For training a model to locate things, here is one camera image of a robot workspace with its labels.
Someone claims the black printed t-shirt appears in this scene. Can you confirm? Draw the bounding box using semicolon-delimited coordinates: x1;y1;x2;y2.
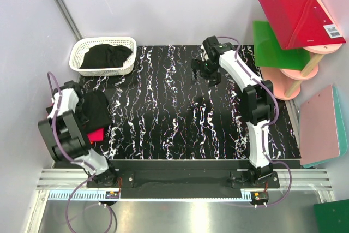
45;89;112;133

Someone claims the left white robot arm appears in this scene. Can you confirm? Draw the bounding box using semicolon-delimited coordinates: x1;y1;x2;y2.
38;80;117;187

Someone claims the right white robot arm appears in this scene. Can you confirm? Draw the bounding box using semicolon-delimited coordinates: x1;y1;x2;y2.
191;36;278;186

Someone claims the folded pink t-shirt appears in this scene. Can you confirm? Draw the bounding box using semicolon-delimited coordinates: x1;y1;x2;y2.
45;104;106;142

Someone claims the white plastic laundry basket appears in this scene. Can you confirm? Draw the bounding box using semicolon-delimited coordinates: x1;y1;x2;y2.
69;37;137;77

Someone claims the black shirt in basket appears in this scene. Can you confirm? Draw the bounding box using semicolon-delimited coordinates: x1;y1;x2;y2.
80;44;133;69

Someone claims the green plastic sheet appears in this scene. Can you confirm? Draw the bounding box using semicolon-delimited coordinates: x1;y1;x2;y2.
252;21;310;70

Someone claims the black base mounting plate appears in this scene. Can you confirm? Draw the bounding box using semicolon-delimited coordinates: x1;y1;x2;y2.
86;159;280;200

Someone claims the red plastic folder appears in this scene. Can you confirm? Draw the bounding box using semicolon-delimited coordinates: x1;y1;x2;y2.
258;0;346;50

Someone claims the pink clipboard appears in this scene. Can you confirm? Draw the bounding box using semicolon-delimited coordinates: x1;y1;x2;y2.
299;85;342;166

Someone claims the teal board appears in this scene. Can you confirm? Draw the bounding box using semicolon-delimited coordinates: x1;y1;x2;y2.
301;85;348;169

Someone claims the dark green board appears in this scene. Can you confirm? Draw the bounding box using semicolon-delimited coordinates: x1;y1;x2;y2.
314;199;349;233

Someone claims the aluminium rail frame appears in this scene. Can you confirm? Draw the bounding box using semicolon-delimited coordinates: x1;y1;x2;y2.
25;168;335;232

